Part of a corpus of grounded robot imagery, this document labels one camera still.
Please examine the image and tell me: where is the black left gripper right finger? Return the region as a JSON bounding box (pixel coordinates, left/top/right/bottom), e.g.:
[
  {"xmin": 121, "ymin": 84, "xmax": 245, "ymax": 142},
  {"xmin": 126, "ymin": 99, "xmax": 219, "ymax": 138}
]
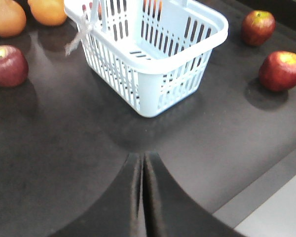
[{"xmin": 143, "ymin": 152, "xmax": 241, "ymax": 237}]

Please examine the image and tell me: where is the orange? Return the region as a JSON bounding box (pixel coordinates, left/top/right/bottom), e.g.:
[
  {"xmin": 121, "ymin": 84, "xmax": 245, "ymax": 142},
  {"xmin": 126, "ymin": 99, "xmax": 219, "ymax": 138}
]
[
  {"xmin": 0, "ymin": 0, "xmax": 27, "ymax": 38},
  {"xmin": 27, "ymin": 0, "xmax": 67, "ymax": 26}
]

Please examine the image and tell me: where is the light blue plastic basket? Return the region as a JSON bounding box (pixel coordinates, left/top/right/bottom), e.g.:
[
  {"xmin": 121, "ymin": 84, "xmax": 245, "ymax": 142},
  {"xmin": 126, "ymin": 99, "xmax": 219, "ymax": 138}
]
[{"xmin": 64, "ymin": 0, "xmax": 228, "ymax": 118}]

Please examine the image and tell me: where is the red apple middle right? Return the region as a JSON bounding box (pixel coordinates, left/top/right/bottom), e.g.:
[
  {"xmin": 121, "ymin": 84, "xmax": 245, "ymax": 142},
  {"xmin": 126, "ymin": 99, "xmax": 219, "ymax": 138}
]
[{"xmin": 241, "ymin": 10, "xmax": 276, "ymax": 46}]

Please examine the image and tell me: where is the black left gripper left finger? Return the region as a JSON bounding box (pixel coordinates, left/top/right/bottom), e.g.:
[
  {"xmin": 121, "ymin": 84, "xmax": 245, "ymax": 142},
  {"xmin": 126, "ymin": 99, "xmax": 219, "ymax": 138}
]
[{"xmin": 51, "ymin": 153, "xmax": 142, "ymax": 237}]

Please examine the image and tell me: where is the red apple front left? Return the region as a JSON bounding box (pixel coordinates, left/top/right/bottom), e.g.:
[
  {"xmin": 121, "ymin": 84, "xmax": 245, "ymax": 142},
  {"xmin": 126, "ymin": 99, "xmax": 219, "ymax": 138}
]
[{"xmin": 259, "ymin": 51, "xmax": 296, "ymax": 92}]

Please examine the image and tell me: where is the orange back left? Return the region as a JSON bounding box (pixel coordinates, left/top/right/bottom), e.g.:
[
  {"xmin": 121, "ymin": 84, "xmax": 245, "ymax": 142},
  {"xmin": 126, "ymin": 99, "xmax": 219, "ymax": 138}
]
[{"xmin": 0, "ymin": 0, "xmax": 27, "ymax": 38}]

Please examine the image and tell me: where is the orange back right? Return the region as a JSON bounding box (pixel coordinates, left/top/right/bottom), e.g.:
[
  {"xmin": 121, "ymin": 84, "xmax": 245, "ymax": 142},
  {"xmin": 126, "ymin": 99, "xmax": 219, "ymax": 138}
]
[{"xmin": 27, "ymin": 0, "xmax": 67, "ymax": 26}]

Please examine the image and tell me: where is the large red apple back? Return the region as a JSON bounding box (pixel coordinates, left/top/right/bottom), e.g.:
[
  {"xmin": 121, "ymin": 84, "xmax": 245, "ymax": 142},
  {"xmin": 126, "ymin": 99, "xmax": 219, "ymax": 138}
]
[{"xmin": 0, "ymin": 45, "xmax": 29, "ymax": 87}]

